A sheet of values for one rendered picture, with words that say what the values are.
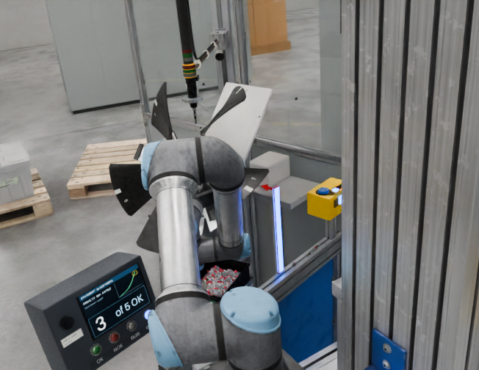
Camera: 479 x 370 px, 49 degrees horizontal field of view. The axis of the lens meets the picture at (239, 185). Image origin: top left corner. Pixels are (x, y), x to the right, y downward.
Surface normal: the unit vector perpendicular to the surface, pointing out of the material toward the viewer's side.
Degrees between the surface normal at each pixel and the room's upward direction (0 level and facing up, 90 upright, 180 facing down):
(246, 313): 8
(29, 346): 0
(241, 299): 8
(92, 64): 90
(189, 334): 49
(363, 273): 90
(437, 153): 90
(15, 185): 96
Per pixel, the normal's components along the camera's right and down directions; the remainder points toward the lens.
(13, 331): -0.08, -0.90
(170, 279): -0.40, -0.43
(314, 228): -0.67, 0.36
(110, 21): 0.35, 0.37
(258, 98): -0.57, -0.30
